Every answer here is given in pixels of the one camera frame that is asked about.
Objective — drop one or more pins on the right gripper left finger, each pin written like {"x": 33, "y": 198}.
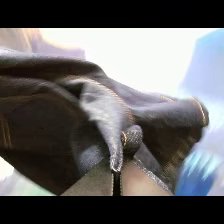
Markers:
{"x": 98, "y": 183}

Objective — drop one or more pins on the dark blue jeans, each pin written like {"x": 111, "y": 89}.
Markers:
{"x": 50, "y": 116}

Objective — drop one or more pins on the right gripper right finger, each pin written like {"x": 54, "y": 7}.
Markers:
{"x": 140, "y": 183}

